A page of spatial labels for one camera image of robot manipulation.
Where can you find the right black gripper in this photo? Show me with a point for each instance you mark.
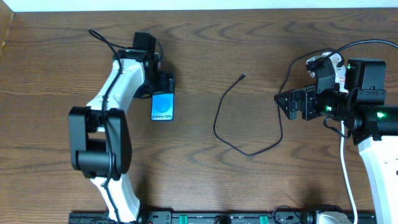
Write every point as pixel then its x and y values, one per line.
pixel 299 102

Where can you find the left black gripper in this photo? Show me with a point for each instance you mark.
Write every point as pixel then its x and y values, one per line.
pixel 168 83

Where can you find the Samsung Galaxy smartphone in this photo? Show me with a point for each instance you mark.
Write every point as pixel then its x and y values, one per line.
pixel 162 107

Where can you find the white power strip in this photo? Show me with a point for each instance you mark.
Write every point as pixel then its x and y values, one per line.
pixel 340 78

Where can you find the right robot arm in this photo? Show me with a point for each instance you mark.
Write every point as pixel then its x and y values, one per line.
pixel 353 92

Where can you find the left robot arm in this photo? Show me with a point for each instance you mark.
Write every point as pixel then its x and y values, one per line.
pixel 100 143

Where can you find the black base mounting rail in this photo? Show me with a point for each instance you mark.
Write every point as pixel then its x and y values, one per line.
pixel 164 217

